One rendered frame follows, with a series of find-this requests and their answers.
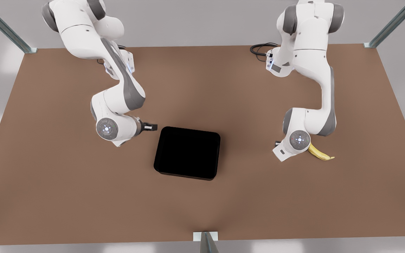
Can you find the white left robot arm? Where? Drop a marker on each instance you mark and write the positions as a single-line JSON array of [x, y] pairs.
[[311, 63]]

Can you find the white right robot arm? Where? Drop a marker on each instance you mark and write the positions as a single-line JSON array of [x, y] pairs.
[[118, 70]]

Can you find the yellow banana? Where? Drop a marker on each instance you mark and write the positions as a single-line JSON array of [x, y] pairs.
[[319, 152]]

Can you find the black square tray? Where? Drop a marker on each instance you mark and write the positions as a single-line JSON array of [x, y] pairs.
[[187, 153]]

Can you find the silver frame post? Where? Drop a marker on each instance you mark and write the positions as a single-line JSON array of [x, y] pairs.
[[4, 26], [392, 24], [207, 243]]

